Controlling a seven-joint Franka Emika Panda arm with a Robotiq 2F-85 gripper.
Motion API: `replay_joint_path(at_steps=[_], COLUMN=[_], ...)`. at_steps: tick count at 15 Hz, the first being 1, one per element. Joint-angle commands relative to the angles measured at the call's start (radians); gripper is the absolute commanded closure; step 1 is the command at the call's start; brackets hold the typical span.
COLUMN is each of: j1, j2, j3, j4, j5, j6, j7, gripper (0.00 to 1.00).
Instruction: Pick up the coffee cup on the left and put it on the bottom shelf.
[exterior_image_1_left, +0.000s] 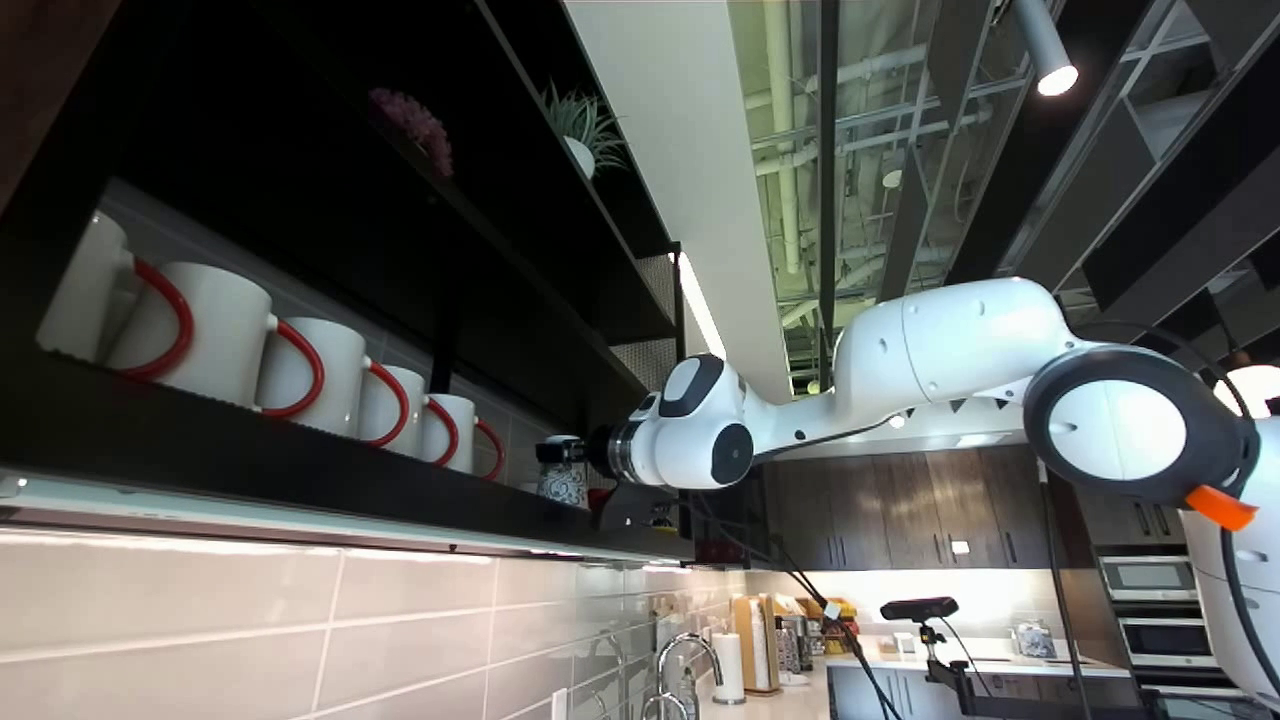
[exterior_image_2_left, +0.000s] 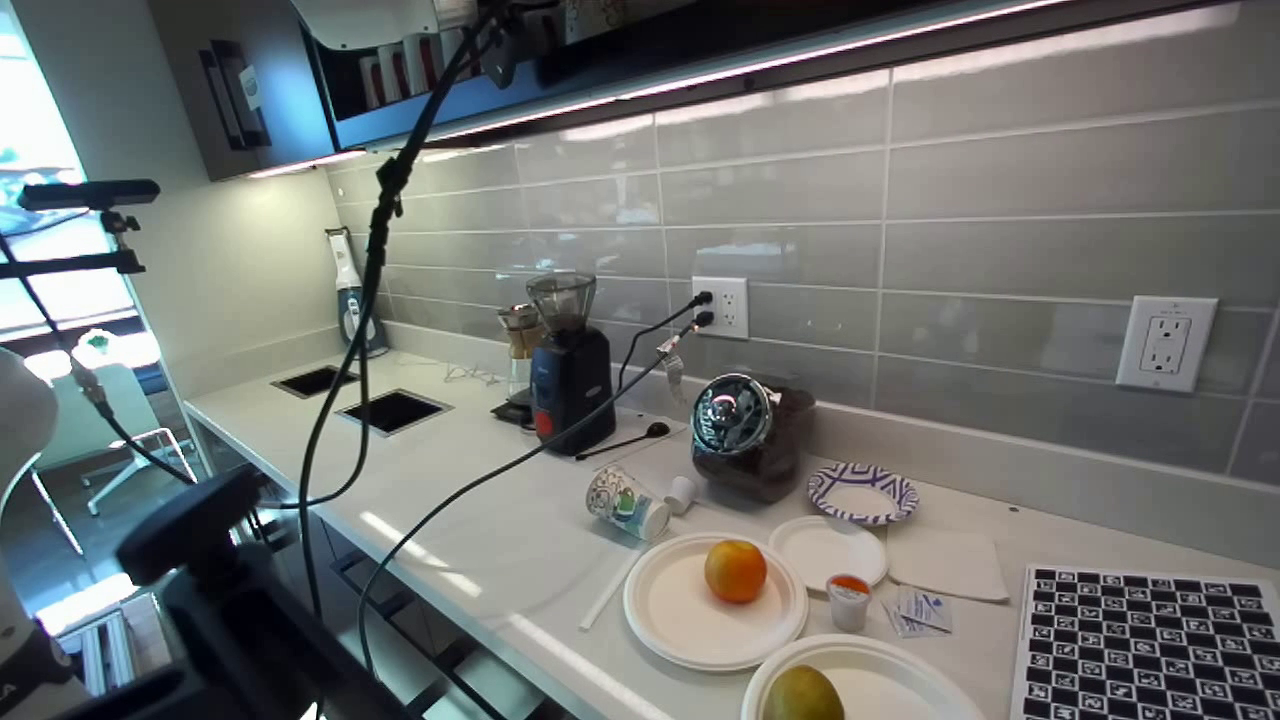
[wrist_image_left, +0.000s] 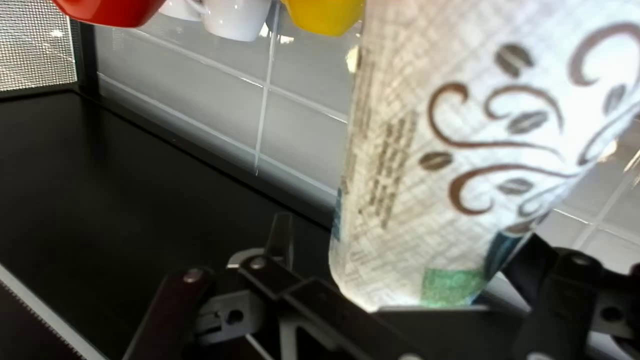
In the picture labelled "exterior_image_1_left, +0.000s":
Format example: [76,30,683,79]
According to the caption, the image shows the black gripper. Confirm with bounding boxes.
[537,420,641,489]

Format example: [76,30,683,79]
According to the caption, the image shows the patterned paper coffee cup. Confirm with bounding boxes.
[537,458,592,513]

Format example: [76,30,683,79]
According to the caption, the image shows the under-shelf light strip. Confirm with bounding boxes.
[0,469,695,565]

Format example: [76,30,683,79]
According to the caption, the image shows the chrome kitchen faucet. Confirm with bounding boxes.
[592,624,732,720]

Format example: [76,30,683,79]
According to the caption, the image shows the white paper towel roll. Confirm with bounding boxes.
[708,627,750,709]

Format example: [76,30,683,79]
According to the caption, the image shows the wooden board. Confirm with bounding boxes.
[729,592,782,695]

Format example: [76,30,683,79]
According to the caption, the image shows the green plant white pot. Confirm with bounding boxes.
[537,79,632,183]

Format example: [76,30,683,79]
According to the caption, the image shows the bowl of fruit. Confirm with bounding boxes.
[797,592,865,659]

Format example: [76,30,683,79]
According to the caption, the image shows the dark wood kitchen cabinets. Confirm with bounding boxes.
[762,443,1204,578]

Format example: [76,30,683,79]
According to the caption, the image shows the purple flower decoration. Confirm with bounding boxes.
[364,85,457,181]

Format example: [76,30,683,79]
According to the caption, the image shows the dark kitchen island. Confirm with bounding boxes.
[823,659,1142,720]

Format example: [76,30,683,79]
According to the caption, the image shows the blue white ceramic jar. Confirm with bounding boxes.
[1006,615,1061,669]

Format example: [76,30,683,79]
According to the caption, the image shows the stainless built-in microwave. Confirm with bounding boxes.
[1093,552,1222,609]

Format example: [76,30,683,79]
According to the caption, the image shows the large ceiling spotlight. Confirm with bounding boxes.
[1006,0,1084,106]

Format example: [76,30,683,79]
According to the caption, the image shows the round white pendant lamp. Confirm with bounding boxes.
[1213,360,1280,418]

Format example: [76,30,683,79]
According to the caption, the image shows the white mug red handle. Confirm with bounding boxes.
[470,418,513,489]
[32,208,134,369]
[252,311,372,441]
[354,356,432,451]
[416,387,480,475]
[99,255,278,411]

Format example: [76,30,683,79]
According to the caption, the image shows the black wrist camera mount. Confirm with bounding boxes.
[595,481,687,538]

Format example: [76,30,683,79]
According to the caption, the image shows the dark wall shelf unit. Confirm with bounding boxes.
[0,0,695,565]

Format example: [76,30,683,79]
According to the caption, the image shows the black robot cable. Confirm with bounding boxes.
[690,411,1280,720]

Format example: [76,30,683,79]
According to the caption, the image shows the black camera on tripod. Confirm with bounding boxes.
[877,592,1015,715]

